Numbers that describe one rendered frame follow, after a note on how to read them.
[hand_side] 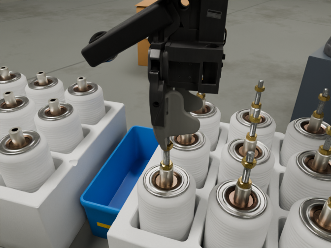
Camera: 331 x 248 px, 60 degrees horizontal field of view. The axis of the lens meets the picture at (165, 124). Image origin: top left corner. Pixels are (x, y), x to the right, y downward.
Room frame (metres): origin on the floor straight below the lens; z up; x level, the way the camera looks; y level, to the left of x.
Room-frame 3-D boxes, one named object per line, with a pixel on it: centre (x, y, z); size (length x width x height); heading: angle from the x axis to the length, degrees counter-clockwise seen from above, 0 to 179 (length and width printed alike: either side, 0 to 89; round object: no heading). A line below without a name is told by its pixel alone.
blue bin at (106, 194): (0.53, 0.09, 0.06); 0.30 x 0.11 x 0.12; 163
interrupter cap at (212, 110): (0.56, -0.08, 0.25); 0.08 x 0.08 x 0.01
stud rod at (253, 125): (0.41, -0.15, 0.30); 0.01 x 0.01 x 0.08
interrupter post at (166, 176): (0.33, 0.00, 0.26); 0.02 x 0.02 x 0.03
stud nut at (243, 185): (0.30, -0.11, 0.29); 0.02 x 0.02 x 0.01; 73
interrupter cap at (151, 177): (0.33, 0.00, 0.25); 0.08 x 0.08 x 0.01
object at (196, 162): (0.45, -0.04, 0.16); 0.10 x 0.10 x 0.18
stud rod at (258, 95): (0.52, -0.19, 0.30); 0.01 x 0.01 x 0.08
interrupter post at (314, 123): (0.48, -0.30, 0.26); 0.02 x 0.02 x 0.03
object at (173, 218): (0.33, 0.00, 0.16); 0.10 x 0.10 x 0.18
